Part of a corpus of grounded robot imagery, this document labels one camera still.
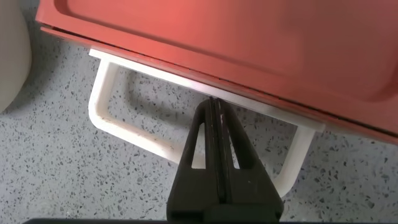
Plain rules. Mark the red drawer cabinet housing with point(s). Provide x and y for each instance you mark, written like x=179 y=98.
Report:
x=217 y=31

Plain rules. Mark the beige ribbed bowl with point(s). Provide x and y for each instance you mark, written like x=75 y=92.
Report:
x=12 y=56

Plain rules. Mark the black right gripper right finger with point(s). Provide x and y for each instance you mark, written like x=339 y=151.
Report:
x=248 y=193

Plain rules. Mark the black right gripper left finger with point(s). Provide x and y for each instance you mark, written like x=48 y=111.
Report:
x=186 y=193

